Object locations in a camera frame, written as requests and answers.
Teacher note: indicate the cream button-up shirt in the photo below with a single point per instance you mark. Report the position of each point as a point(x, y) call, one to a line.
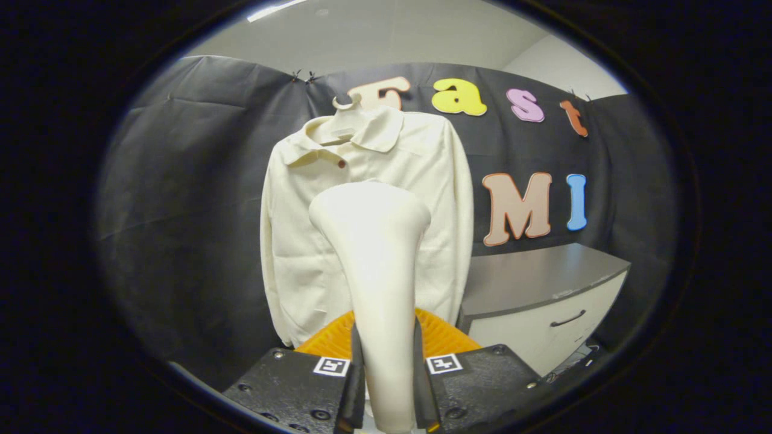
point(301, 241)

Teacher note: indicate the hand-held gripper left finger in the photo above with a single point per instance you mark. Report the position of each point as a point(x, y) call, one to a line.
point(356, 398)

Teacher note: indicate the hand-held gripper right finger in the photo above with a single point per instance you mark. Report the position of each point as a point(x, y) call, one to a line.
point(422, 398)

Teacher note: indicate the black backdrop cloth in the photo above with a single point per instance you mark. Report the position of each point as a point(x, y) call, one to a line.
point(193, 211)

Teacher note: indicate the white cabinet with grey top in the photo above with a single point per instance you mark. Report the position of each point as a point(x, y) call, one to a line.
point(531, 283)

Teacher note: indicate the cream clothes hanger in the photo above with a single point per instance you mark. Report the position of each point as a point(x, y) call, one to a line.
point(347, 103)

